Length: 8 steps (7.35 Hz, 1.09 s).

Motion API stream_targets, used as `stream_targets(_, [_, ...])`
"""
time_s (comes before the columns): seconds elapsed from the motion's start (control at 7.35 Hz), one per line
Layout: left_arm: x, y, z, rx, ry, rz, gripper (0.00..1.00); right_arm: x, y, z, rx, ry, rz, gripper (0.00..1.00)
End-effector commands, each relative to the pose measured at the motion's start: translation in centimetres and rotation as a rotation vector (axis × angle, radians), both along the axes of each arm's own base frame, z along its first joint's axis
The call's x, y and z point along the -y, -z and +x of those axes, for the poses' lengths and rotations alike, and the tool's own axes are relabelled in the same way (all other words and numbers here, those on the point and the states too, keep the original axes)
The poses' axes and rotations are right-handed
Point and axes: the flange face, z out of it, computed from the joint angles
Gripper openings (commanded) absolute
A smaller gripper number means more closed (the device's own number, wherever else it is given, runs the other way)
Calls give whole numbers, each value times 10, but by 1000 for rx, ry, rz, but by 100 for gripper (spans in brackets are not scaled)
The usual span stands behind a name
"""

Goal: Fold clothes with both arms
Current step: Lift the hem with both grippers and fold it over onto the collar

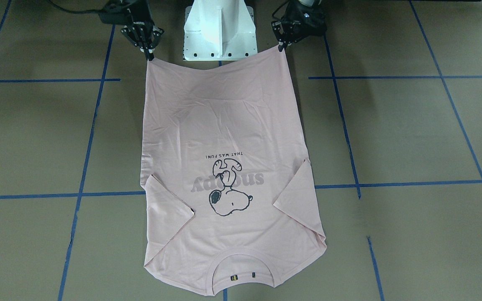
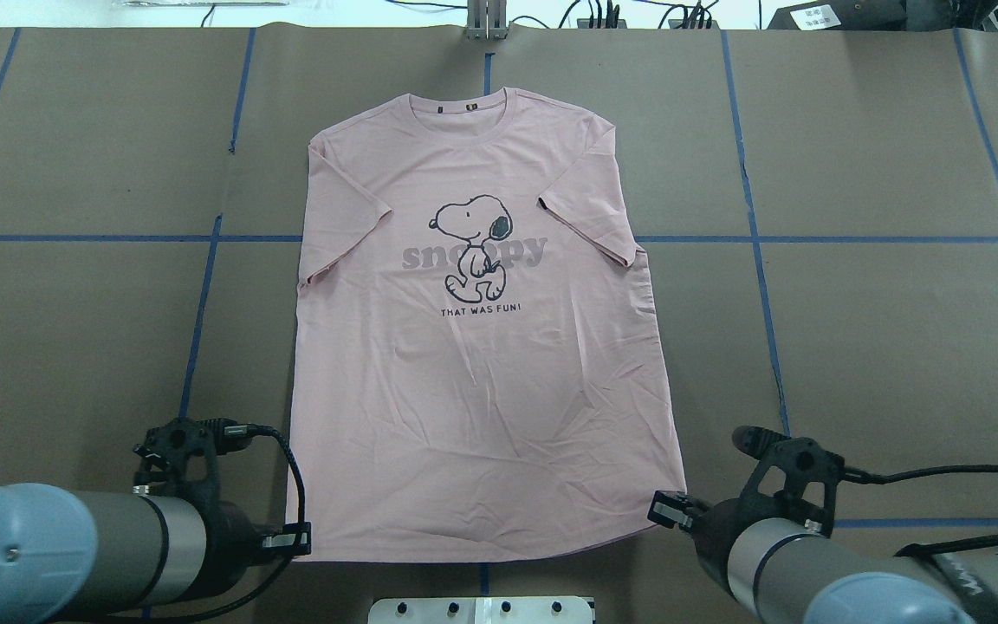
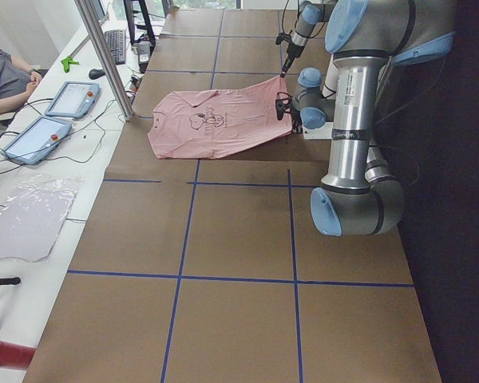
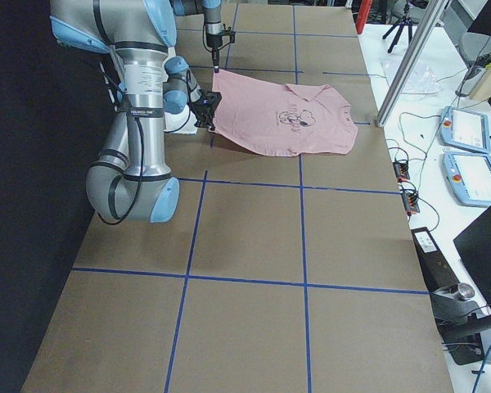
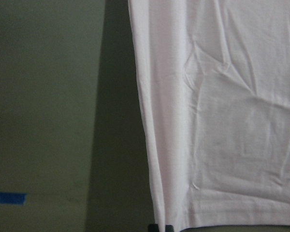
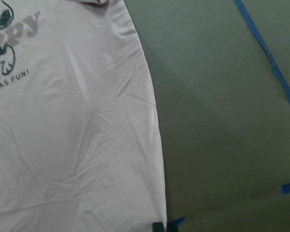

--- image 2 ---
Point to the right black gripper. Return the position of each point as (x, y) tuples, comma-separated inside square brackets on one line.
[(712, 526)]

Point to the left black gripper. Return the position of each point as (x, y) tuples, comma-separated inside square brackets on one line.
[(233, 530)]

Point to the pink Snoopy t-shirt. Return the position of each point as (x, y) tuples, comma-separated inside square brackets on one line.
[(479, 376)]

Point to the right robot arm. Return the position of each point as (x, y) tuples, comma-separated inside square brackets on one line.
[(784, 571)]

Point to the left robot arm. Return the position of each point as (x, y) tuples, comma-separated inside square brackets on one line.
[(80, 556)]

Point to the blue tape grid lines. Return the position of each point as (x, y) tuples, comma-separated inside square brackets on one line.
[(759, 286)]

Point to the brown paper table cover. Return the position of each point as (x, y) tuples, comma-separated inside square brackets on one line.
[(854, 347)]

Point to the black box with label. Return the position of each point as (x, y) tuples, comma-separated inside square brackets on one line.
[(840, 15)]

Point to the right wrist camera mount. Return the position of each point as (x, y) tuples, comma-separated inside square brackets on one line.
[(811, 476)]

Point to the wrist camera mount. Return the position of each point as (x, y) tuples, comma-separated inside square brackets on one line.
[(180, 459), (811, 476)]

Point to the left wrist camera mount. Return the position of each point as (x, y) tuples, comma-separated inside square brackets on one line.
[(180, 459)]

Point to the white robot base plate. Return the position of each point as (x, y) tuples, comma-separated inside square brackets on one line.
[(485, 609)]

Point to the aluminium frame post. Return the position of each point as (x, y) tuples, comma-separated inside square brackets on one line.
[(487, 20)]

